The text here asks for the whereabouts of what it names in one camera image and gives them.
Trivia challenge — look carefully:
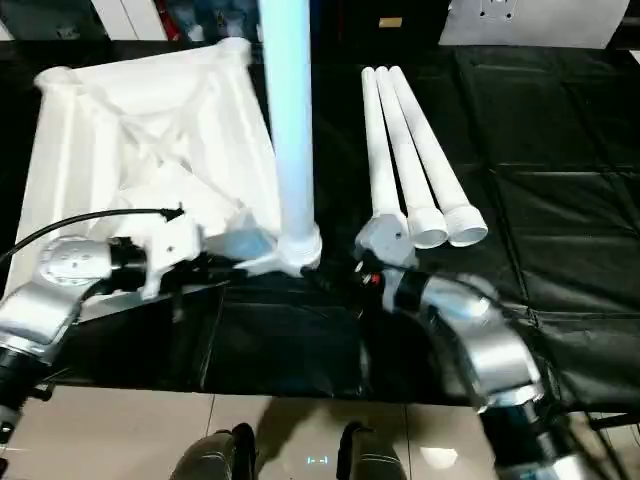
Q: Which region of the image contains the white plastic table leg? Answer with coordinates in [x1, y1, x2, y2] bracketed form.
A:
[374, 65, 449, 250]
[257, 0, 324, 276]
[360, 67, 401, 221]
[388, 65, 489, 247]

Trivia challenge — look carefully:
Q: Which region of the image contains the white plastic table top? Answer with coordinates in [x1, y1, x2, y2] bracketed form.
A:
[7, 37, 324, 311]

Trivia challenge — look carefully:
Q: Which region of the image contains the black padded work mat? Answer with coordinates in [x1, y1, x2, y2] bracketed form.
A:
[0, 39, 640, 416]

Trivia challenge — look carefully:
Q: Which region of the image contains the white glass-door cabinet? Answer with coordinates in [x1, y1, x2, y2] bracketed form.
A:
[0, 0, 266, 44]

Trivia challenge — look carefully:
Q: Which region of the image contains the black cabinet with gold label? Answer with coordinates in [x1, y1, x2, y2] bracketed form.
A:
[309, 0, 451, 44]

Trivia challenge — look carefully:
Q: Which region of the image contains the black metal stand foot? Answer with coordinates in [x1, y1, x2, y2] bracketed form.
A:
[589, 412, 640, 431]

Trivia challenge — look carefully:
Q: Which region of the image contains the grey printed cushion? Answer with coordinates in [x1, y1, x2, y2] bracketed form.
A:
[439, 0, 621, 49]

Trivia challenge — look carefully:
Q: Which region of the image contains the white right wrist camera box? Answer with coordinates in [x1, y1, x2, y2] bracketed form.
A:
[354, 212, 419, 274]

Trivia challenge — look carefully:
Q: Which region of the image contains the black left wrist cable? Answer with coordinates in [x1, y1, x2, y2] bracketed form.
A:
[0, 205, 186, 271]

